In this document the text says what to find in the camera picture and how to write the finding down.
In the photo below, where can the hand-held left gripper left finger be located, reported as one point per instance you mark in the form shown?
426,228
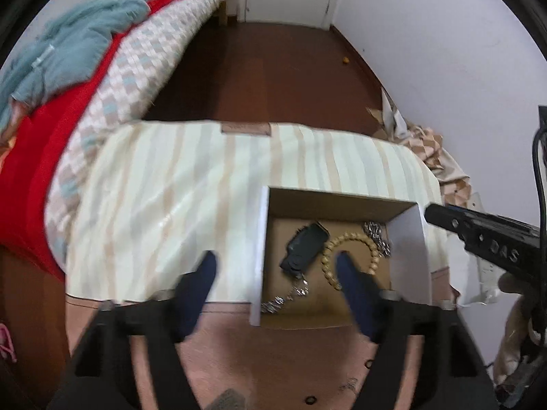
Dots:
200,290

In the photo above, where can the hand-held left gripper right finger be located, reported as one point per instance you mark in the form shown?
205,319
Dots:
354,294

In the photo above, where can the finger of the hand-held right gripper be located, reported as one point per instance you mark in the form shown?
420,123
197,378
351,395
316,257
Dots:
491,241

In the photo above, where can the white cardboard box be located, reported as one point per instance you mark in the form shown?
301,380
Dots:
410,256

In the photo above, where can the person's right hand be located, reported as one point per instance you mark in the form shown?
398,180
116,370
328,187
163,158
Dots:
510,284

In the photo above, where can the black car key fob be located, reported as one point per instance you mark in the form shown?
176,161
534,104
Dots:
301,245

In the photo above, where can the cream striped cloth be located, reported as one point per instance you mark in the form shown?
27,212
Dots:
171,205

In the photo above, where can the pink cloth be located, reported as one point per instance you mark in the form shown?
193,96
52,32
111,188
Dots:
5,344

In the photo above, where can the checked bed sheet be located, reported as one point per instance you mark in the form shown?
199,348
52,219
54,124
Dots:
141,55

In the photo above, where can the teal fringed blanket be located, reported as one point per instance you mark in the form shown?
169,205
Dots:
72,47

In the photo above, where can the wooden bed leg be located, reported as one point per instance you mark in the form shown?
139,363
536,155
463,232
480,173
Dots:
222,12

